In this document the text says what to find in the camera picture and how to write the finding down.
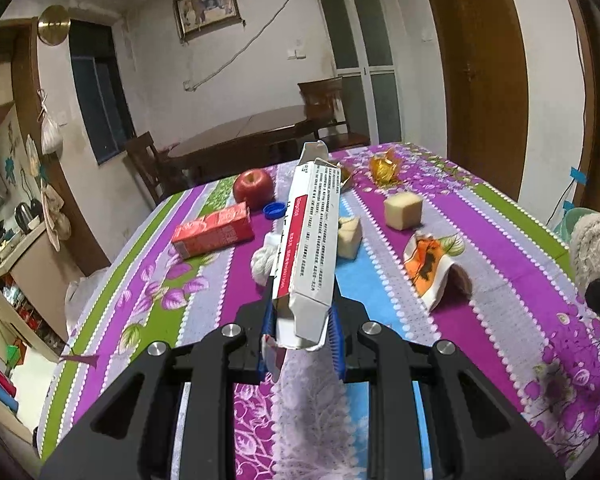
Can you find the orange bicycle paper bag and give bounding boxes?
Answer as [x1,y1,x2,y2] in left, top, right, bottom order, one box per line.
[403,231,474,312]

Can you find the white knotted cloth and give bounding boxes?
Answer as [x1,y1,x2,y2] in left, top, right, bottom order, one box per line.
[250,233,282,287]

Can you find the yellow sponge block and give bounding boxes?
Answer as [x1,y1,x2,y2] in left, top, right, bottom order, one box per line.
[384,192,422,231]
[337,217,363,260]

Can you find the green lined trash bin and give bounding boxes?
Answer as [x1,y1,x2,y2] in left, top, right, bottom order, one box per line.
[554,207,595,245]

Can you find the floral striped tablecloth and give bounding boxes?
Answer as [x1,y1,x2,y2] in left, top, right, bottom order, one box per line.
[36,144,600,479]

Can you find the red carton box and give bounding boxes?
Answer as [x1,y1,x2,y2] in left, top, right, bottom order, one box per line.
[171,203,254,259]

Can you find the black electric kettle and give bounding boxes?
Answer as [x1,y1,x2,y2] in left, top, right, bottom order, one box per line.
[15,198,43,234]

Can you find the blue bottle cap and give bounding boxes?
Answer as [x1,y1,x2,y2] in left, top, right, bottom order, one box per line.
[262,202,287,220]

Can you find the wooden chair left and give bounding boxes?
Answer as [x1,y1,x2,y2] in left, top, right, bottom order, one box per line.
[125,132,182,205]

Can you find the wooden chair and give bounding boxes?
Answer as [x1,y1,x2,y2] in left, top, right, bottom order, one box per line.
[125,132,182,205]
[298,77,370,152]

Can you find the red apple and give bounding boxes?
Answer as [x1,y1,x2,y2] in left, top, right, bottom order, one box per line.
[233,168,274,211]

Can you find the yellow candy wrapper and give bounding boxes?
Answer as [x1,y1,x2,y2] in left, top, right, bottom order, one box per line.
[370,148,402,188]

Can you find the bagged bread bun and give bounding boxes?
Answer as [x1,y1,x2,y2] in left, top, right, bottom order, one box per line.
[337,162,354,192]

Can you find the hanging white plastic bag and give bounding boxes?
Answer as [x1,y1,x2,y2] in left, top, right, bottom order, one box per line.
[38,89,62,155]

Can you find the dark wooden dining table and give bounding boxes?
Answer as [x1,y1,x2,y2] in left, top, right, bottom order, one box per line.
[166,105,314,184]

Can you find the dark window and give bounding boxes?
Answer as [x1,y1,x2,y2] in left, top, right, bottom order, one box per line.
[69,21,135,165]

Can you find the wooden chair right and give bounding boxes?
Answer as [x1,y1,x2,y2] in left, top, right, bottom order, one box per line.
[298,77,370,152]

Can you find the white glass double door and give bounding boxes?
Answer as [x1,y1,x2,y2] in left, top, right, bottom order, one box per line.
[318,0,402,144]

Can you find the framed elephant picture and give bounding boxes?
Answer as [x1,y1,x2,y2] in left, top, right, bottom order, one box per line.
[173,0,244,42]

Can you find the brass wall clock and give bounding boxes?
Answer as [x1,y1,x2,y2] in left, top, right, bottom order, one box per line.
[36,4,71,47]

